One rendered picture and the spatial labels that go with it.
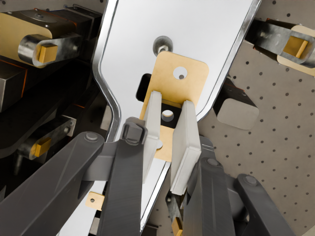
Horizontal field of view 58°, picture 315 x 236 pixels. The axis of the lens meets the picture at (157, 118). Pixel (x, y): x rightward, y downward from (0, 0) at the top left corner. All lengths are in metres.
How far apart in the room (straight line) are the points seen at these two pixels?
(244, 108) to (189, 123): 0.37
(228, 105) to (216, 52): 0.10
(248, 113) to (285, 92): 0.35
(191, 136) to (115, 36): 0.35
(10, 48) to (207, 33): 0.29
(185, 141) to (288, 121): 0.77
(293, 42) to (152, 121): 0.29
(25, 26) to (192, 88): 0.29
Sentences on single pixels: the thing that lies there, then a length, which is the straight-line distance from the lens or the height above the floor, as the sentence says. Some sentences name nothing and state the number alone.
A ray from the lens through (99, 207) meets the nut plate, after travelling 0.63.
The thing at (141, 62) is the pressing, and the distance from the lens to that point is 0.48.
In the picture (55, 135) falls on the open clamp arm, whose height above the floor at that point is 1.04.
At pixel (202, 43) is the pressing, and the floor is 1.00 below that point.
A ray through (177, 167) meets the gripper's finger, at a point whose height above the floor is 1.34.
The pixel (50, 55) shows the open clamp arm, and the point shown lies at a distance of 0.42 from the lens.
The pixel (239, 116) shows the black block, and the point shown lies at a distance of 0.54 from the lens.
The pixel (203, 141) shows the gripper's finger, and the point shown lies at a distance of 0.17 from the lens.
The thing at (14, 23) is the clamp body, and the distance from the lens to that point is 0.45.
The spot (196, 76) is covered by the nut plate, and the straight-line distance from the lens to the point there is 0.20.
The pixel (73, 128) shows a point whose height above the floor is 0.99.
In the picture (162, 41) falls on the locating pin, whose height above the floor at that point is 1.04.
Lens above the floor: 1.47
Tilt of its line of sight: 67 degrees down
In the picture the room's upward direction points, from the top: 176 degrees counter-clockwise
